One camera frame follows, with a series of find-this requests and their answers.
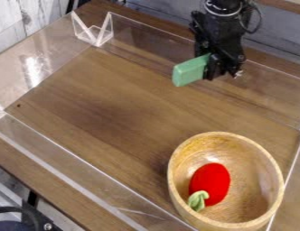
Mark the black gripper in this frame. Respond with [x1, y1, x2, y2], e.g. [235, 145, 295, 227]
[190, 10, 245, 80]

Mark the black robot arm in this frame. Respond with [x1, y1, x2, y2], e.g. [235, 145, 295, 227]
[190, 0, 262, 80]

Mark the clear acrylic corner bracket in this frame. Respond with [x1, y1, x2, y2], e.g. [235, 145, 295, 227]
[69, 12, 114, 47]

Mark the brown wooden bowl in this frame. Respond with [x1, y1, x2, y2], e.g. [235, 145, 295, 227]
[167, 132, 283, 231]

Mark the green rectangular block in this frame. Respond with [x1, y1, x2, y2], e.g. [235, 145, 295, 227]
[171, 53, 210, 87]

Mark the red plush strawberry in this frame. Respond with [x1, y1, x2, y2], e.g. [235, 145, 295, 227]
[187, 162, 231, 212]

